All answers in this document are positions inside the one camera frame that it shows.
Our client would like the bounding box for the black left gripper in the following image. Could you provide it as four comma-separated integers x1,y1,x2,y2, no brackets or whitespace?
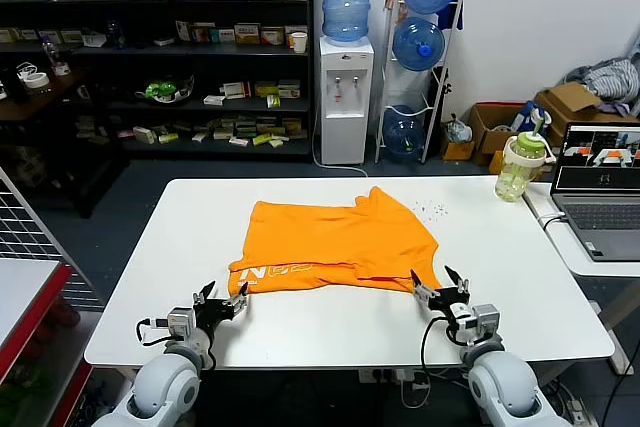
192,280,251,334

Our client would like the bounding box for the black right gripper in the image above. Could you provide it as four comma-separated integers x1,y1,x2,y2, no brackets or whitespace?
409,264,472,329

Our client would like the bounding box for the orange t-shirt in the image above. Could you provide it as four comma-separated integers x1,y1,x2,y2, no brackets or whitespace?
227,185,442,298

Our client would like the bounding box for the grey clothes pile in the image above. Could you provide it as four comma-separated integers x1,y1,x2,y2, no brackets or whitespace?
563,54,640,118

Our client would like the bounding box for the white work table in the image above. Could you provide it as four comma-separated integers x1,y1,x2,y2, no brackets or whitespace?
83,175,616,416

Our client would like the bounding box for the white socket strip under table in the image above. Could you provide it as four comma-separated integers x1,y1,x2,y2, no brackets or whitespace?
369,369,414,384

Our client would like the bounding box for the green lid drink bottle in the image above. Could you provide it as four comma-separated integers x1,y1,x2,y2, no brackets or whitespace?
494,114,557,205

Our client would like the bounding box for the small yellow cardboard box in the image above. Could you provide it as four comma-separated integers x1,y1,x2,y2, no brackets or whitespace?
440,139,476,162

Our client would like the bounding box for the open brown cardboard box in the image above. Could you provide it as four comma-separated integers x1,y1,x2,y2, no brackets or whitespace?
468,102,526,167

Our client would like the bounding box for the tied clear plastic bag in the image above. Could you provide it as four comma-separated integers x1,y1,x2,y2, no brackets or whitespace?
446,114,474,146

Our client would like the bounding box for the white side desk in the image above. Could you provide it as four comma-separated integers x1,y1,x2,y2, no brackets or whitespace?
522,181,640,378

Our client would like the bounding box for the grey open laptop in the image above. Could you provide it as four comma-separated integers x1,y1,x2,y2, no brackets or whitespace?
549,121,640,263

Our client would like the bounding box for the white floor power strip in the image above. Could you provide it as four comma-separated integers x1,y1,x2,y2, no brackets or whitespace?
563,391,586,423

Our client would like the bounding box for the blue white package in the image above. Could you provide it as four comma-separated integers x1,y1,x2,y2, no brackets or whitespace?
509,100,554,134

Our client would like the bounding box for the white water dispenser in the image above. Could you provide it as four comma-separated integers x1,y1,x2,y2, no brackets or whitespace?
318,36,375,166

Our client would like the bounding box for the black metal stand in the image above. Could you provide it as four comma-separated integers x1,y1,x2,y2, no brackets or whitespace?
439,66,454,113

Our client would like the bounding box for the white metal jug rack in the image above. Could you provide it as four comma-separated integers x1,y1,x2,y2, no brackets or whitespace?
374,0,465,166

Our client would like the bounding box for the glass bowl with green items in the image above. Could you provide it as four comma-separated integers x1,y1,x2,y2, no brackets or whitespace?
134,74,196,107

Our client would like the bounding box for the large brown cardboard box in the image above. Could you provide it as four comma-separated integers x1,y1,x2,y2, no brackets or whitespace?
534,81,640,148

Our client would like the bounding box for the dark wooden table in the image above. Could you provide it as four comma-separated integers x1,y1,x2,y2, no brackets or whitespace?
0,66,131,221

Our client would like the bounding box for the dark blue bottle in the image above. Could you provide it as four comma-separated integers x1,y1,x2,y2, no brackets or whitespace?
107,20,125,51

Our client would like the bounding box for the white tape roll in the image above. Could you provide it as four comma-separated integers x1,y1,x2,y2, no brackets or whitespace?
19,71,50,92

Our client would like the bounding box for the clear plastic water bottle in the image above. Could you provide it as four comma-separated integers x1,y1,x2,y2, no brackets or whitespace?
41,35,60,71

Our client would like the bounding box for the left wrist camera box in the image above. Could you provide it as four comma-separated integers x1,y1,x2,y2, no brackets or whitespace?
164,305,197,343

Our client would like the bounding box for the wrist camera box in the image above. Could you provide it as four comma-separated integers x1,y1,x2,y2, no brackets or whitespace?
449,302,501,343
164,305,197,343

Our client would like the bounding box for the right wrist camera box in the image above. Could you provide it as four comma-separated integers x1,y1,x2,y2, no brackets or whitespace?
449,302,501,343

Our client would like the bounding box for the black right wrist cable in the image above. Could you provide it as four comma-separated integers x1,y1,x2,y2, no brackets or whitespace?
420,315,452,374

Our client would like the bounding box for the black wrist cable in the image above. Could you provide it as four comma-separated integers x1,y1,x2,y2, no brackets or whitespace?
420,315,452,374
135,316,169,346

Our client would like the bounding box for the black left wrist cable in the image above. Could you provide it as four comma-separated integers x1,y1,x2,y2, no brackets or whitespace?
135,316,169,346

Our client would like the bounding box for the white dispenser power cable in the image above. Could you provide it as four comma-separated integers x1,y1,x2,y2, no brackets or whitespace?
312,111,369,178

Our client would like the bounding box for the black floor cable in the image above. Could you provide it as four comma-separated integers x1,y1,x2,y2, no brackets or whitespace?
602,341,640,427

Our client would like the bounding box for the white wire grid panel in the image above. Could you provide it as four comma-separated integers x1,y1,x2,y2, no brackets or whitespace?
0,164,106,313

